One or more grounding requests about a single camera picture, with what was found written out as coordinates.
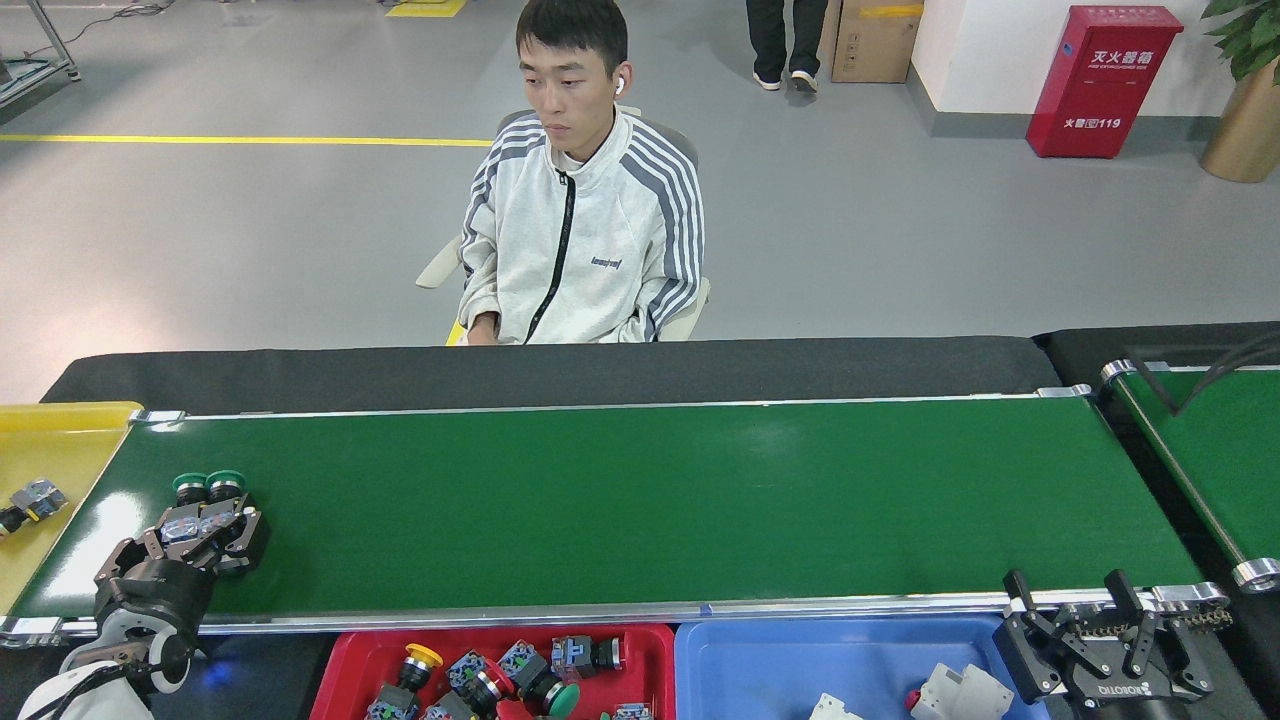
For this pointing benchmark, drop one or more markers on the green mushroom button switch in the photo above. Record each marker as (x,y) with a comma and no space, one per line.
(562,698)

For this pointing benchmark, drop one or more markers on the standing person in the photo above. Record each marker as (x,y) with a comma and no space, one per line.
(770,40)

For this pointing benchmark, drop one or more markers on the yellow push button switch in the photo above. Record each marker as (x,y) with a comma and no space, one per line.
(423,656)

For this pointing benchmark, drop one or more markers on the red plastic tray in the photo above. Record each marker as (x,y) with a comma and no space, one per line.
(655,665)

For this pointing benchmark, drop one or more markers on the long green conveyor belt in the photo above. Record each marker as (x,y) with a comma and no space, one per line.
(650,500)

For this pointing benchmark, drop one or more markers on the seated person's right forearm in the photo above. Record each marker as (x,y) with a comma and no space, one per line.
(478,290)

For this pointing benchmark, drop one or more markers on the potted plant in gold pot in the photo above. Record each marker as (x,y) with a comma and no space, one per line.
(1240,140)

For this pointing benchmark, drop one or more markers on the seated person's left forearm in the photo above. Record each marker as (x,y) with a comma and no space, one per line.
(670,310)

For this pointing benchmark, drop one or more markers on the red fire extinguisher box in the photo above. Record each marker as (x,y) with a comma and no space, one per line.
(1100,90)

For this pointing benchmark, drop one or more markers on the seated person's right hand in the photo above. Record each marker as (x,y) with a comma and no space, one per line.
(484,330)

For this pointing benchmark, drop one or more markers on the seated person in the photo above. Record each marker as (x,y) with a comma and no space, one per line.
(600,230)

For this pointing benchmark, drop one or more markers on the short green conveyor belt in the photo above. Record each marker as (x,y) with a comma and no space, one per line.
(1200,450)

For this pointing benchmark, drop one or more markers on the cardboard box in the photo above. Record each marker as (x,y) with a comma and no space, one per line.
(875,45)

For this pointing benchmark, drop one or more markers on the blue plastic tray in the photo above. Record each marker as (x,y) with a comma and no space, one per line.
(760,670)

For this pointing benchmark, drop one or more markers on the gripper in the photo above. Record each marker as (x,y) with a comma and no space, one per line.
(1130,695)
(150,600)

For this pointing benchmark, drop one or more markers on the red push button switch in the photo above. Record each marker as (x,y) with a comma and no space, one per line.
(573,655)
(468,670)

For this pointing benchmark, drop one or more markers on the yellow plastic tray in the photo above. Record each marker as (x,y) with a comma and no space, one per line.
(70,450)

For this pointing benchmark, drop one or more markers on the green push button switch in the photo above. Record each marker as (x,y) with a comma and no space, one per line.
(190,484)
(226,481)
(635,713)

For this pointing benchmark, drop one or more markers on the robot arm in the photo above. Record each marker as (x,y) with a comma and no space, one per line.
(55,700)

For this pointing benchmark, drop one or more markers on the red mushroom button switch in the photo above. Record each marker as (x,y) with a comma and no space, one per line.
(515,711)
(42,497)

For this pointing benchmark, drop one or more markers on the metal rack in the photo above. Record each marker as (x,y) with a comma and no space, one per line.
(45,72)

